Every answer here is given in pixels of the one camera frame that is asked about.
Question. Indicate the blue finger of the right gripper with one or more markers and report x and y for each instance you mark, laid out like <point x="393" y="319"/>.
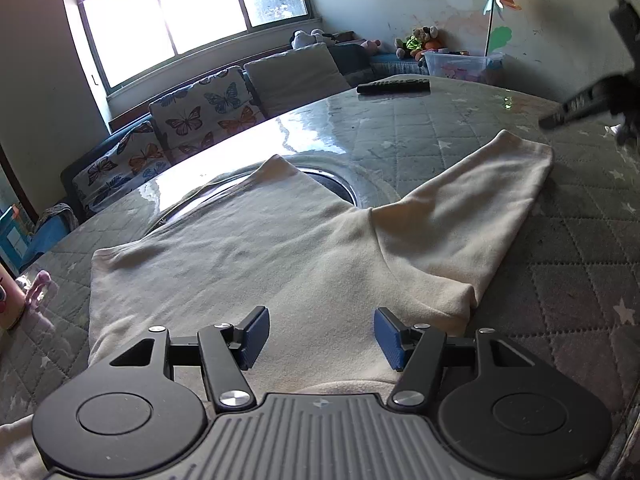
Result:
<point x="592" y="101"/>

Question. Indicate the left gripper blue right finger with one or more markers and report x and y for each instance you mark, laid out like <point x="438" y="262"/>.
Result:
<point x="415" y="353"/>

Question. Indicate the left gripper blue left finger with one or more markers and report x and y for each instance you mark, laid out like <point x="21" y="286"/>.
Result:
<point x="227" y="351"/>

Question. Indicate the cream white garment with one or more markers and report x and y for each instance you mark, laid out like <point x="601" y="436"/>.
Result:
<point x="322" y="266"/>

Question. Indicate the clear plastic storage box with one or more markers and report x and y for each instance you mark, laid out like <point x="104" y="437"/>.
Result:
<point x="473" y="68"/>

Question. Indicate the black remote control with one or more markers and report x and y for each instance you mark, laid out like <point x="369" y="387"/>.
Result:
<point x="385" y="87"/>

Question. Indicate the plush toy pile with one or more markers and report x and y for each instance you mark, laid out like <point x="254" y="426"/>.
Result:
<point x="422" y="39"/>

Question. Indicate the pink cartoon water bottle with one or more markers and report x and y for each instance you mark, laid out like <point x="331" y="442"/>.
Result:
<point x="12" y="300"/>

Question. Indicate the blue cabinet in doorway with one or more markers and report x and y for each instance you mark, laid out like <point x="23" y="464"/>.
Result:
<point x="16" y="234"/>

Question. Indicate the butterfly cushion near window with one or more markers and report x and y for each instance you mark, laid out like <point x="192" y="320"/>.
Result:
<point x="200" y="115"/>

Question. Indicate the plain grey cushion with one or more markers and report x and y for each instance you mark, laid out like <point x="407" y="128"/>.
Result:
<point x="291" y="79"/>

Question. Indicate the white plush toy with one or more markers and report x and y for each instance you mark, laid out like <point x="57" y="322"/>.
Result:
<point x="301" y="39"/>

